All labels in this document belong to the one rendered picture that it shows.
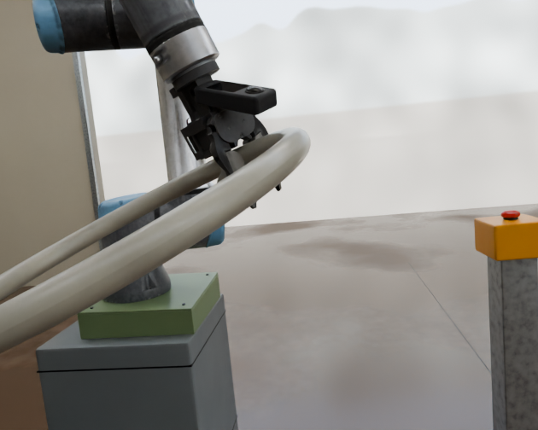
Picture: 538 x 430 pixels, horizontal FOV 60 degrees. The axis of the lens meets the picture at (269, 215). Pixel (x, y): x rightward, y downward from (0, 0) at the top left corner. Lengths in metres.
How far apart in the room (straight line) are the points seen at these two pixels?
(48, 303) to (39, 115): 5.65
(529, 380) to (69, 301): 1.09
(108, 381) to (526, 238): 1.02
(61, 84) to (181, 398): 4.92
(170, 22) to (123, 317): 0.80
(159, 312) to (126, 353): 0.12
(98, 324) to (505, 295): 0.98
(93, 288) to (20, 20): 5.91
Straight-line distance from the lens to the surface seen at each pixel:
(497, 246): 1.12
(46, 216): 6.00
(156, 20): 0.69
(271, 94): 0.63
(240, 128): 0.69
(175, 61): 0.68
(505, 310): 1.19
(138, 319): 1.25
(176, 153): 1.29
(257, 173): 0.38
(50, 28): 0.83
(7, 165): 6.20
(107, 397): 1.31
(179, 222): 0.33
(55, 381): 1.36
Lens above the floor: 1.27
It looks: 7 degrees down
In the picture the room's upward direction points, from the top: 5 degrees counter-clockwise
